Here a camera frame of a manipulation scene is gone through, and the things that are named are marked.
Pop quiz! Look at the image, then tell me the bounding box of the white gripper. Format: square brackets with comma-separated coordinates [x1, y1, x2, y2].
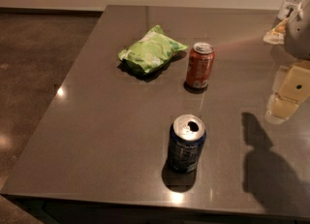
[264, 0, 310, 124]

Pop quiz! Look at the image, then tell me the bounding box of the red coke can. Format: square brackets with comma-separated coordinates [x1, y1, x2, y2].
[185, 42, 215, 89]

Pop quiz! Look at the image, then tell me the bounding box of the blue pepsi can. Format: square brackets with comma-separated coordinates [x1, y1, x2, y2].
[168, 114, 206, 173]

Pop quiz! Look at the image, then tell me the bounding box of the yellow white snack packet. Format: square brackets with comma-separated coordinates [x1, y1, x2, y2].
[263, 18, 289, 45]

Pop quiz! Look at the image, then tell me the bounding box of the green chip bag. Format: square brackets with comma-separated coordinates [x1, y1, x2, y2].
[118, 25, 188, 77]

